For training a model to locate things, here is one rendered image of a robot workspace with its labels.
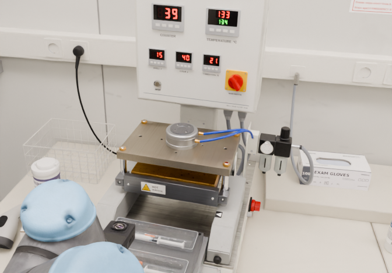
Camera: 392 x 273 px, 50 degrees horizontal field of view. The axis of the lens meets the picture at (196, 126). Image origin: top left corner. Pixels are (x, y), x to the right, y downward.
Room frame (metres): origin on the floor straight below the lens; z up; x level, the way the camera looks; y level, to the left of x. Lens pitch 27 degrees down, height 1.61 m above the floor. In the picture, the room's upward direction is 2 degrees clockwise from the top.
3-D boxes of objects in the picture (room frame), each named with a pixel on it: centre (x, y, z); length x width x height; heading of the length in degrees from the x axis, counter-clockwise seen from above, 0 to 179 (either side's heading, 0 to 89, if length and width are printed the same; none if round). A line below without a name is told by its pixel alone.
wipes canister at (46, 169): (1.12, 0.47, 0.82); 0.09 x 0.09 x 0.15
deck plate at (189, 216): (0.94, 0.03, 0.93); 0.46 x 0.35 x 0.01; 167
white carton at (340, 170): (1.25, -0.49, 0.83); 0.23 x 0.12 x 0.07; 84
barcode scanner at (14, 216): (0.97, 0.53, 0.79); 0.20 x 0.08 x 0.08; 172
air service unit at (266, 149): (0.98, -0.21, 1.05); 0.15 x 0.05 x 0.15; 77
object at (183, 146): (0.93, 0.01, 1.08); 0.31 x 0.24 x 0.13; 77
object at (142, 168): (0.90, 0.03, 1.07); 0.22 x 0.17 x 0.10; 77
